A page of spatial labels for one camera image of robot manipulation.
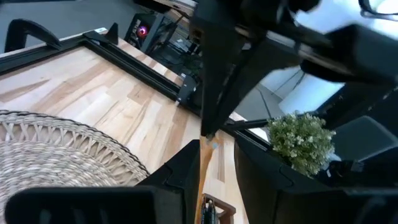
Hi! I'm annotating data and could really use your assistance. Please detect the small potted plant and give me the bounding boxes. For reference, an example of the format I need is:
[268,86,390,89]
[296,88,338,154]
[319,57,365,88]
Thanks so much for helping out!
[182,52,203,77]

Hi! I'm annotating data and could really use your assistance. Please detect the black clip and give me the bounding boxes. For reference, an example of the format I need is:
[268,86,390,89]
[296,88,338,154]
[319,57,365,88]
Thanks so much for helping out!
[104,22,120,46]

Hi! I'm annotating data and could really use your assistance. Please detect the black arched bracket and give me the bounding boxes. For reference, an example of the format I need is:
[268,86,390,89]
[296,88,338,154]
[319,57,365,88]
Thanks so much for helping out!
[4,18,62,54]

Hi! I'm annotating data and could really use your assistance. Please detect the wooden tea box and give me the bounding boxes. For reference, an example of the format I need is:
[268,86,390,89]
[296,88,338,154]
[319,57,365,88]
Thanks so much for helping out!
[200,192,237,224]

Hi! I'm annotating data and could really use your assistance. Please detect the black computer pink light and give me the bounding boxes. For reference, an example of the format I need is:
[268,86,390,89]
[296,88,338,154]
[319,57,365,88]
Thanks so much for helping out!
[126,14,166,53]

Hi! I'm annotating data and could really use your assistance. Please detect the potted plant white flowers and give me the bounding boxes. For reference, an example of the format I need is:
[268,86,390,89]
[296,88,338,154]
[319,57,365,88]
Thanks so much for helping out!
[266,112,337,179]

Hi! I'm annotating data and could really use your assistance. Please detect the wooden desk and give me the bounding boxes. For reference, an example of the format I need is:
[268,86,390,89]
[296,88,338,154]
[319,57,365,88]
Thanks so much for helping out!
[154,0,197,16]

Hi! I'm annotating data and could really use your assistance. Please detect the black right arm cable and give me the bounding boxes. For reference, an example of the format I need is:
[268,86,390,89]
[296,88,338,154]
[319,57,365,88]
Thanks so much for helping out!
[358,0,398,22]

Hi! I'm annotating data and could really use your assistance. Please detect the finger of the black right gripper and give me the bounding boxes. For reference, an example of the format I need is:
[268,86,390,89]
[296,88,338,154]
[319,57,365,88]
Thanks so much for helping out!
[300,24,398,84]
[200,27,271,138]

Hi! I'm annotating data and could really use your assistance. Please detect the black robot equipment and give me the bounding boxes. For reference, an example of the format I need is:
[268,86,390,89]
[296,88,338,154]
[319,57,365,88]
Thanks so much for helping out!
[320,146,398,189]

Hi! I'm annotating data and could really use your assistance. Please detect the round woven placemat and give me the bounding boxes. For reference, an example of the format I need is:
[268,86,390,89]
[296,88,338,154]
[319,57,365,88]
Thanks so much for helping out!
[0,110,150,217]

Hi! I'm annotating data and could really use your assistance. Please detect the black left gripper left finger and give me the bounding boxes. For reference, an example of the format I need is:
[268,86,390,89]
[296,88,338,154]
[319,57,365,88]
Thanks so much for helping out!
[4,139,200,224]

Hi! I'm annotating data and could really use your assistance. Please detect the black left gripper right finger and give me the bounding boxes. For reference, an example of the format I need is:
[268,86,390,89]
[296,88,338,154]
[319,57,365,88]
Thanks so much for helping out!
[234,136,398,224]

